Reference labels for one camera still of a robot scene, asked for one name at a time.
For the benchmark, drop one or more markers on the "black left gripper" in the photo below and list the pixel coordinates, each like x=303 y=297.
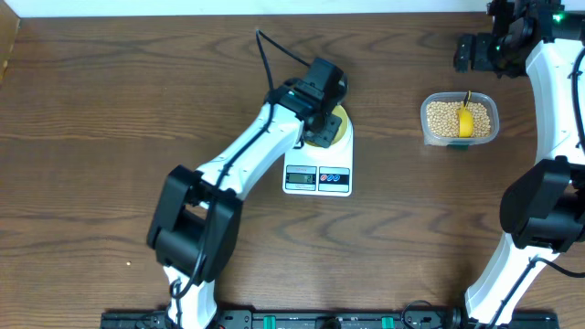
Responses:
x=325 y=131

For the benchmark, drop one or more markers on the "clear plastic container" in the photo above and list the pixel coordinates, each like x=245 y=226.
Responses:
x=432 y=139

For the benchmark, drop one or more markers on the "soybeans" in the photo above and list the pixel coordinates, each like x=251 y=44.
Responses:
x=443 y=119

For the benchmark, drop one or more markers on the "yellow bowl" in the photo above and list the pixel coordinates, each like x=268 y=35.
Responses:
x=342 y=125

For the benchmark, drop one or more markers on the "white digital kitchen scale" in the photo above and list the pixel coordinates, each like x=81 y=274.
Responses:
x=316 y=171

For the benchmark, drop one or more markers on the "yellow measuring cup scoop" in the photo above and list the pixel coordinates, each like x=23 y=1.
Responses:
x=465 y=118

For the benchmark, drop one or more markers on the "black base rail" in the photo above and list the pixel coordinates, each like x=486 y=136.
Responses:
x=243 y=319

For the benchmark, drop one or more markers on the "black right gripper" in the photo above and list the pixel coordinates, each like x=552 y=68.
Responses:
x=480 y=60

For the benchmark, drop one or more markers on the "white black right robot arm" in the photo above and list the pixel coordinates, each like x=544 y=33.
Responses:
x=542 y=212

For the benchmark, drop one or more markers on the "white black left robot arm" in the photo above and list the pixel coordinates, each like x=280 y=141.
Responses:
x=196 y=221

